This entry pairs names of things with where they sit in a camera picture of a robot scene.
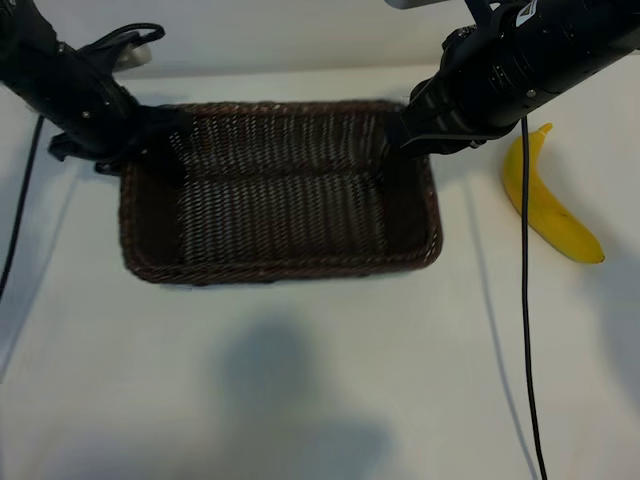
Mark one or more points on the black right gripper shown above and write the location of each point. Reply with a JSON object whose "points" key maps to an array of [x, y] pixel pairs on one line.
{"points": [[450, 120]]}

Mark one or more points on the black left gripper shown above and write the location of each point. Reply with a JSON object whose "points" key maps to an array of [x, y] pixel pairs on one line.
{"points": [[140, 130]]}

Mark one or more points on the dark brown wicker basket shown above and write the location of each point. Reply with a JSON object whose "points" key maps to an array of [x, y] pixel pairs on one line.
{"points": [[275, 215]]}

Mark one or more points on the yellow banana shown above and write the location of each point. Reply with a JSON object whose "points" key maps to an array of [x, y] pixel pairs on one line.
{"points": [[547, 212]]}

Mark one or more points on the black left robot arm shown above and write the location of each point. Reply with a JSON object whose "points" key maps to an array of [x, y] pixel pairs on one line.
{"points": [[50, 75]]}

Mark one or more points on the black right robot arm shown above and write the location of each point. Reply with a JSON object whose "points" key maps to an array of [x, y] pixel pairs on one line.
{"points": [[540, 55]]}

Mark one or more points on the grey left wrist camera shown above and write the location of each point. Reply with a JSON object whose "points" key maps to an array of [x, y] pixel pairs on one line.
{"points": [[136, 54]]}

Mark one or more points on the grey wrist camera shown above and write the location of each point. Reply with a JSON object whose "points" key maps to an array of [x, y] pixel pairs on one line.
{"points": [[407, 4], [136, 54]]}

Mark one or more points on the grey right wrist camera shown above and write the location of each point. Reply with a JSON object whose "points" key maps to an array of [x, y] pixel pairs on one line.
{"points": [[407, 4]]}

